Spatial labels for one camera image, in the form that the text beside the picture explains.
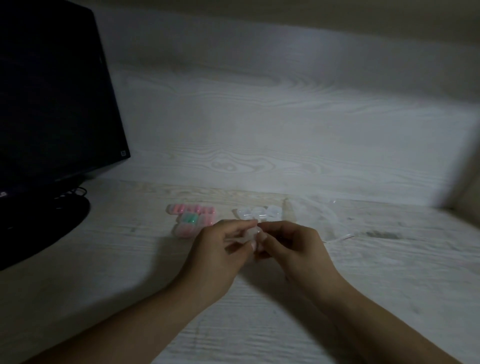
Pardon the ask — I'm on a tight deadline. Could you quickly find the person's left hand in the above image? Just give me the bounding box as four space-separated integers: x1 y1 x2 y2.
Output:
179 219 261 301

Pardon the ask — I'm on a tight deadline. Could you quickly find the person's right hand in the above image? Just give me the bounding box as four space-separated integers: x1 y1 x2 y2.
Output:
254 220 350 303

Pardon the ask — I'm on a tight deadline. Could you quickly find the small clear plastic box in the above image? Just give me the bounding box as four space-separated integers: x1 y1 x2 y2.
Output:
240 224 266 253

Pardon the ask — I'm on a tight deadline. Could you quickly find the person's right forearm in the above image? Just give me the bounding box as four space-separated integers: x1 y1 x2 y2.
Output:
314 280 463 364

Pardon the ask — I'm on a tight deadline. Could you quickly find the person's left forearm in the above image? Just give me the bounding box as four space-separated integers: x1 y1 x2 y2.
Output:
22 278 211 364

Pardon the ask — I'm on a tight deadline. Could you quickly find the clear plastic bag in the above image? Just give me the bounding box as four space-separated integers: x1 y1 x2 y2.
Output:
284 196 361 243

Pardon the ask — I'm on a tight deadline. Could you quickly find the black monitor stand base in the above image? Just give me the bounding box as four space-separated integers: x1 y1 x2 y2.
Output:
0 195 91 271

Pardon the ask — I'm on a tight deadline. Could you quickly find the black computer monitor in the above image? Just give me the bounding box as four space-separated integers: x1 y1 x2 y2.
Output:
0 0 131 200

